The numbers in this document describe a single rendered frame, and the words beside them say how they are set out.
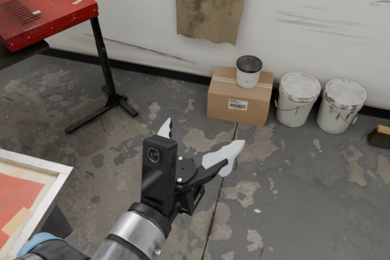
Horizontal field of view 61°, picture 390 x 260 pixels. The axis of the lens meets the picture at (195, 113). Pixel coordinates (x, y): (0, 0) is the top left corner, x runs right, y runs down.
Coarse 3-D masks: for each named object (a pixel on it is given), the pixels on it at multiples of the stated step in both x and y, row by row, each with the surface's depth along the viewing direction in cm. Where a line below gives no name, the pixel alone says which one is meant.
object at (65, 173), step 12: (0, 156) 140; (12, 156) 140; (24, 156) 140; (36, 168) 138; (48, 168) 136; (60, 168) 136; (72, 168) 136; (60, 180) 132; (48, 192) 128; (60, 192) 130; (48, 204) 125; (36, 216) 121; (24, 228) 118; (36, 228) 119; (24, 240) 115; (12, 252) 113
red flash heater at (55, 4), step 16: (0, 0) 206; (16, 0) 206; (32, 0) 206; (48, 0) 206; (64, 0) 206; (80, 0) 206; (0, 16) 193; (16, 16) 193; (32, 16) 193; (48, 16) 193; (64, 16) 195; (80, 16) 202; (0, 32) 182; (16, 32) 182; (32, 32) 186; (48, 32) 193; (16, 48) 185
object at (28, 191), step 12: (0, 180) 136; (12, 180) 136; (24, 180) 136; (24, 192) 132; (36, 192) 132; (12, 204) 128; (24, 204) 128; (0, 216) 125; (12, 216) 125; (0, 228) 122
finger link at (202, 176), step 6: (222, 162) 53; (198, 168) 53; (204, 168) 53; (210, 168) 53; (216, 168) 52; (198, 174) 52; (204, 174) 52; (210, 174) 52; (216, 174) 53; (192, 180) 51; (198, 180) 51; (204, 180) 52; (210, 180) 52; (192, 186) 52
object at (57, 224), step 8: (56, 208) 148; (48, 216) 144; (56, 216) 149; (64, 216) 155; (48, 224) 146; (56, 224) 152; (64, 224) 157; (40, 232) 140; (48, 232) 148; (56, 232) 155; (64, 232) 160
